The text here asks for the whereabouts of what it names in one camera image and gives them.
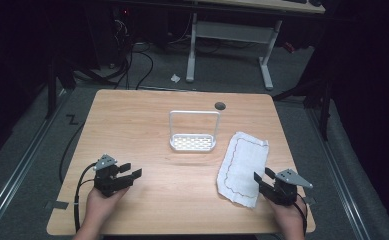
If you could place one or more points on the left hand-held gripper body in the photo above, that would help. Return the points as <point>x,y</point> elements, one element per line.
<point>110,183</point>

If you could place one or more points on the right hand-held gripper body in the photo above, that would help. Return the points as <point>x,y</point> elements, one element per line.
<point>282,193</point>

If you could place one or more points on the white cloth with stitched border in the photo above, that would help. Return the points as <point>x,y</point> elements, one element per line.
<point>243,163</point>

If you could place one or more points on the person's right hand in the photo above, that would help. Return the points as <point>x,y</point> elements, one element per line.
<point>290,216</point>

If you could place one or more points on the grey tape piece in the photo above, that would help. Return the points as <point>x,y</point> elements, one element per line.
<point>309,200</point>
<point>61,205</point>

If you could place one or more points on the black round table grommet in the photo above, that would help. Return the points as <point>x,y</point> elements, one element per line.
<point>219,106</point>

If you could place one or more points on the black metal stand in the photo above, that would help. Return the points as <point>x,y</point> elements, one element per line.
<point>51,90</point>
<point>323,106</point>

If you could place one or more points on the crumpled white paper scrap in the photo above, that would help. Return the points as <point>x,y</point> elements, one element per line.
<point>175,78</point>

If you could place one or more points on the dark computer tower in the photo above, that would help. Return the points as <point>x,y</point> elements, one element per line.
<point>110,36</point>

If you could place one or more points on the white-legged wooden desk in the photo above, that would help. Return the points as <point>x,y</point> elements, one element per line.
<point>232,31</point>

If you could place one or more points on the black computer mouse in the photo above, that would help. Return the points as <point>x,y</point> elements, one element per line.
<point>315,2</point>

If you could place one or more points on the aluminium floor rail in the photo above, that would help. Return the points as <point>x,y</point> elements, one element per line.
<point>22,166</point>
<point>338,173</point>

